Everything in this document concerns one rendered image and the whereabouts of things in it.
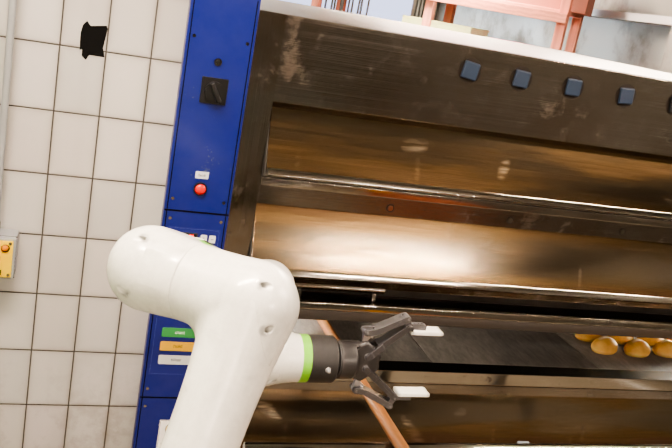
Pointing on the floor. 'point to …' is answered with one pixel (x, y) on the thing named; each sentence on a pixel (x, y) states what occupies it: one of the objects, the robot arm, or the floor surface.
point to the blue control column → (202, 146)
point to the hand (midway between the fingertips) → (428, 361)
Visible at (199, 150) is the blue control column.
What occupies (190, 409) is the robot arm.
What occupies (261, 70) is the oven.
